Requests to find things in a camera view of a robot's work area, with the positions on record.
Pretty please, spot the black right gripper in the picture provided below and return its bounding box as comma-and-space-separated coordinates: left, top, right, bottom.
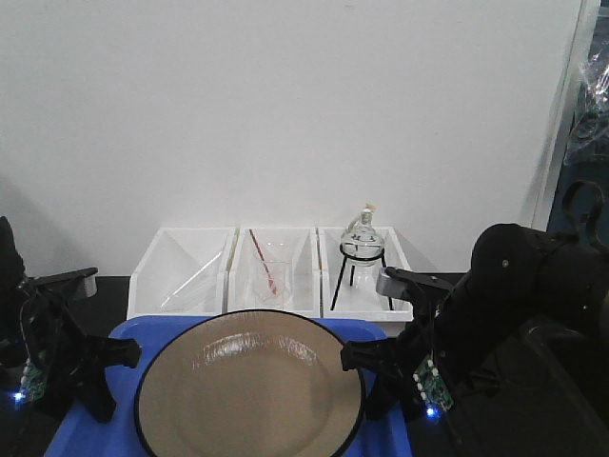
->
340, 289, 450, 421

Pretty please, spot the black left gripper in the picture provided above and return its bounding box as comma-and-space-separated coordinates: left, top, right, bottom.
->
18, 276, 142, 423

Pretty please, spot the blue plastic tray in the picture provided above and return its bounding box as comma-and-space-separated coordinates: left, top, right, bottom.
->
45, 315, 412, 456

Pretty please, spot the beige plate with black rim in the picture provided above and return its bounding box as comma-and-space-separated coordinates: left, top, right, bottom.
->
134, 309, 365, 456

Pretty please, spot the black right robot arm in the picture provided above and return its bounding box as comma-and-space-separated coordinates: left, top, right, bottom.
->
341, 180, 608, 456

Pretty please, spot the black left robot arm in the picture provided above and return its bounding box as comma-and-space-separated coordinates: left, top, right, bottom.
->
1, 217, 142, 423

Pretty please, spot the green right circuit board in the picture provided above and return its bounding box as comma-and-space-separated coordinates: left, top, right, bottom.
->
412, 355, 454, 418

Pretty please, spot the green circuit board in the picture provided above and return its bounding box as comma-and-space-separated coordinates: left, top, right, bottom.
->
19, 349, 49, 403
412, 355, 454, 418

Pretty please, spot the green left circuit board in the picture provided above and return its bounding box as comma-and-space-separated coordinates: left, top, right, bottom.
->
19, 349, 49, 403

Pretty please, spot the right white storage bin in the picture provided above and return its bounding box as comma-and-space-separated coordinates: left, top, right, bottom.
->
317, 227, 413, 336

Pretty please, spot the white storage bin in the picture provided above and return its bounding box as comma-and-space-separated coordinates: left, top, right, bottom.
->
317, 227, 413, 336
226, 227, 322, 318
127, 227, 236, 319

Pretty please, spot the left white storage bin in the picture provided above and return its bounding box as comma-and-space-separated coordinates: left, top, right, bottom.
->
127, 227, 236, 319

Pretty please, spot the round glass alcohol lamp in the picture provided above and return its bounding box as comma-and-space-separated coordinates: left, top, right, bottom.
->
340, 204, 384, 259

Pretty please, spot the middle white storage bin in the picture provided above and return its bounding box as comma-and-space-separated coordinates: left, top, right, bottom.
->
226, 227, 322, 318

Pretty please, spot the blue shelf unit with bags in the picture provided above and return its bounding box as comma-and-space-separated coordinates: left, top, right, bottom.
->
546, 1, 608, 231

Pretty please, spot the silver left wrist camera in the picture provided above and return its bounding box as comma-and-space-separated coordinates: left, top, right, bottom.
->
18, 267, 100, 300

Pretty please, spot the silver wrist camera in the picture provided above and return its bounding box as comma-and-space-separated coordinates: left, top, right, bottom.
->
375, 266, 451, 303
18, 267, 100, 300

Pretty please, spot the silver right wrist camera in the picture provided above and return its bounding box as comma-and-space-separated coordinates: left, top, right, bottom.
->
375, 266, 451, 303

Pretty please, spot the black wire tripod stand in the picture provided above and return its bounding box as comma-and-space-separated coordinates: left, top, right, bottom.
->
330, 244, 386, 311

